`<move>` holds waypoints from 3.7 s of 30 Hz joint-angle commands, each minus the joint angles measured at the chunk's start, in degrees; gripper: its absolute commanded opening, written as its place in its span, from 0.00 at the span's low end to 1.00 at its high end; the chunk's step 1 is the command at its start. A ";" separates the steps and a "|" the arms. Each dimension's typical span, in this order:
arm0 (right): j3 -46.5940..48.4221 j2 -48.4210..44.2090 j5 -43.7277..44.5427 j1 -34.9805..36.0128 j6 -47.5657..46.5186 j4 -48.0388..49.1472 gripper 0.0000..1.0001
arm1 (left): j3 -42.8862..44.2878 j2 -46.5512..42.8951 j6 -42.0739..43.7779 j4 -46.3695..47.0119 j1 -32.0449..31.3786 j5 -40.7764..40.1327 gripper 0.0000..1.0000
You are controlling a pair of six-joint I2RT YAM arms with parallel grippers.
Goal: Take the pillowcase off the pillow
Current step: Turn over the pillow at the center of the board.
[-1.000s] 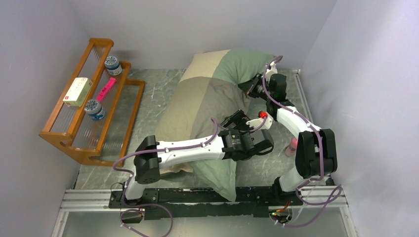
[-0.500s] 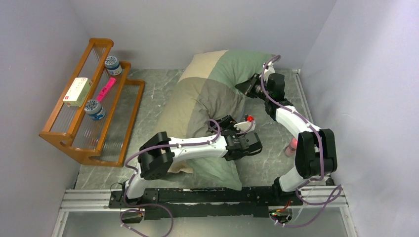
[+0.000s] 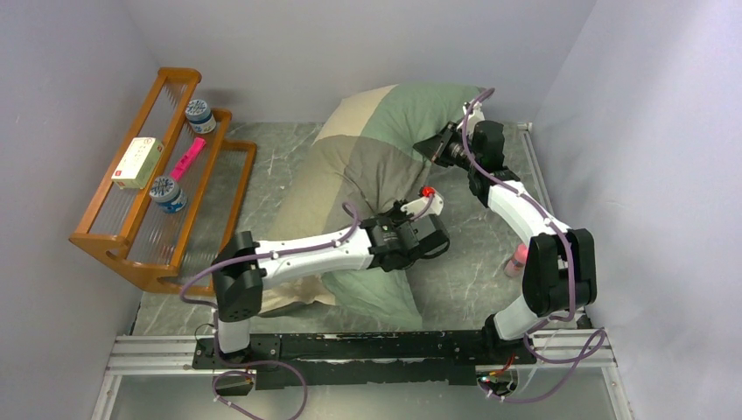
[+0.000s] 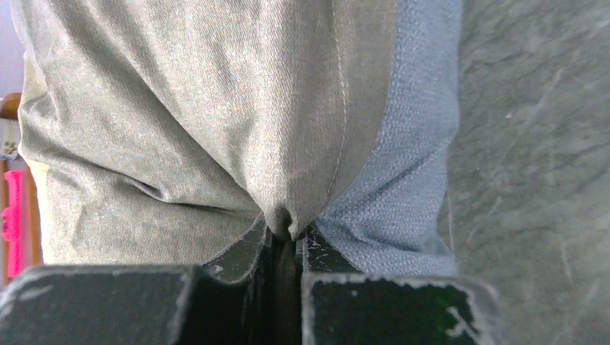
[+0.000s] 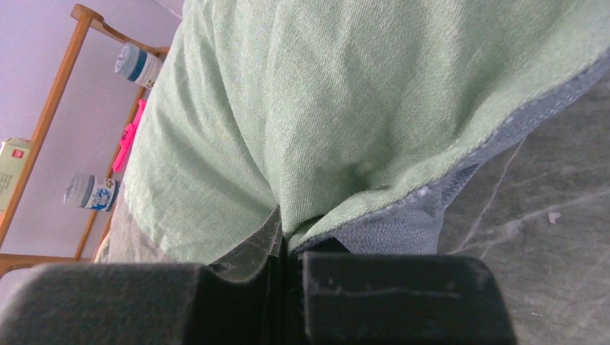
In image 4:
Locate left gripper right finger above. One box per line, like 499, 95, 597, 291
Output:
297, 225, 501, 344

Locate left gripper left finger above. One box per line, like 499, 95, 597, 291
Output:
1, 220, 271, 344

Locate patchwork green beige pillowcase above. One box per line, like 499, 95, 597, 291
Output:
11, 1, 397, 265

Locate blue grey pillow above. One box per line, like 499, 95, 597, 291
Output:
317, 1, 463, 276

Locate pink marker pen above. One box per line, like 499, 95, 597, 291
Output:
1, 170, 24, 279

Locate wooden slatted rack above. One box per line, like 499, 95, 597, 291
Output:
1, 93, 42, 287

